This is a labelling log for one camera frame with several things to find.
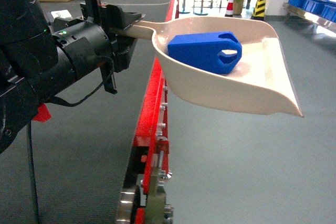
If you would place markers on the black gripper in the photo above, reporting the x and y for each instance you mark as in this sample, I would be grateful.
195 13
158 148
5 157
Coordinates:
88 46

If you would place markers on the blue plastic part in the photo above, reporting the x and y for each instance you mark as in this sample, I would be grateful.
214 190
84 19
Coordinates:
216 52

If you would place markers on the beige plastic dustpan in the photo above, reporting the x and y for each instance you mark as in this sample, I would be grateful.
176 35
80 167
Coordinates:
259 84

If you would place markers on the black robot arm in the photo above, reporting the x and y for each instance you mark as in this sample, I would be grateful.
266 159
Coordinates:
37 64

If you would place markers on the blue shelf bin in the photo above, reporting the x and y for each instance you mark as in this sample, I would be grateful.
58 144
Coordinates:
322 8

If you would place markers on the red white traffic cone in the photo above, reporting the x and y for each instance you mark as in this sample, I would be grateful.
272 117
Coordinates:
230 9

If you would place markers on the red clip tag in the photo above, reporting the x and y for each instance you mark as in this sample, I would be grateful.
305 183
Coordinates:
43 114

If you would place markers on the yellow black traffic cone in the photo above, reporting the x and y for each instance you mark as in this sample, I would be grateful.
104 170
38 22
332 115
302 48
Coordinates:
259 10

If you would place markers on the red conveyor frame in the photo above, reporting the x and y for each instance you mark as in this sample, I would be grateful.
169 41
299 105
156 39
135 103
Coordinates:
143 196

